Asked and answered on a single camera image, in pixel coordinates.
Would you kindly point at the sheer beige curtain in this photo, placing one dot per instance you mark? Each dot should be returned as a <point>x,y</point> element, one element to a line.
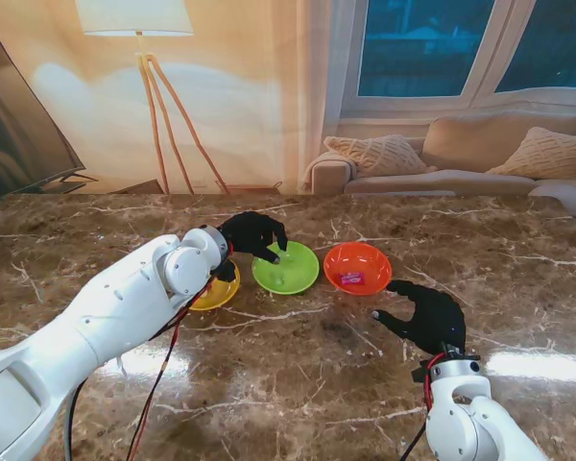
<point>312,96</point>

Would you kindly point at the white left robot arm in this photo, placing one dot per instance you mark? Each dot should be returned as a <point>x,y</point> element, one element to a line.
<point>101,317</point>

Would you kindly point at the white framed window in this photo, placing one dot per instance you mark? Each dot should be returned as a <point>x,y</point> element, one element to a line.
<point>413,48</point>

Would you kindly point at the beige sofa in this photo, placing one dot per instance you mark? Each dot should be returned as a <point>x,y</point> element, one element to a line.
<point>461,144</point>

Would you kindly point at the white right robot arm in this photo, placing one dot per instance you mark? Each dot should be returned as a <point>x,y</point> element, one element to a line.
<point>465,418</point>

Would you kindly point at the green plastic bowl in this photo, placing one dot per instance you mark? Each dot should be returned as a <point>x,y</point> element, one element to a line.
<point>297,274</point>

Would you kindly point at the flat screen television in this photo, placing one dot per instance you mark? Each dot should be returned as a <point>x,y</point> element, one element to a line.
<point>14,134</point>

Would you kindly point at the orange plastic bowl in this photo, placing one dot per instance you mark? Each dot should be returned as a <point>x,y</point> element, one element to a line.
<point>360,257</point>

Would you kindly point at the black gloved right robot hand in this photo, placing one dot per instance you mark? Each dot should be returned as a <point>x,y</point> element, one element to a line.
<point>437,322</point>

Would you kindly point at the white shade tripod floor lamp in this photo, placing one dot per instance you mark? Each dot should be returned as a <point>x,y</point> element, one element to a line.
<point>134,19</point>

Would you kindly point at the pink candy packet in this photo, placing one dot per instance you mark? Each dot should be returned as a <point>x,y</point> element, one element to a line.
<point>352,278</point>

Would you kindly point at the yellow plastic bowl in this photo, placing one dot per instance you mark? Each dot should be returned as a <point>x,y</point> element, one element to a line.
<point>223,293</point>

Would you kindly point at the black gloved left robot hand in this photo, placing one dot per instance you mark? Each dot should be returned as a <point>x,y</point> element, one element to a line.
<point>249,233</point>

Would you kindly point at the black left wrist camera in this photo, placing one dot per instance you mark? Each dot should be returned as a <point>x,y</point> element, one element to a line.
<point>224,273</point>

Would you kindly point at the cream knitted cushion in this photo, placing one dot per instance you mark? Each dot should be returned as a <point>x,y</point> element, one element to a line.
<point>542,153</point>
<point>379,156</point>

